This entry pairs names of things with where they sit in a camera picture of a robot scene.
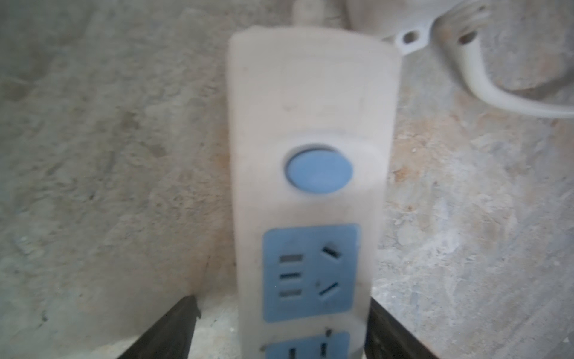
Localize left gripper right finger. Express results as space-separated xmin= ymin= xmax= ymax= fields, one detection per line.
xmin=365 ymin=298 xmax=439 ymax=359

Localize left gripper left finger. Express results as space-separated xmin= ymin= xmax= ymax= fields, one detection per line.
xmin=118 ymin=296 xmax=201 ymax=359

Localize small blue-socket power strip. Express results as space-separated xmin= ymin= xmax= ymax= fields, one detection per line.
xmin=226 ymin=27 xmax=402 ymax=358

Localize white power strip cord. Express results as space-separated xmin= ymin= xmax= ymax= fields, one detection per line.
xmin=344 ymin=0 xmax=574 ymax=120

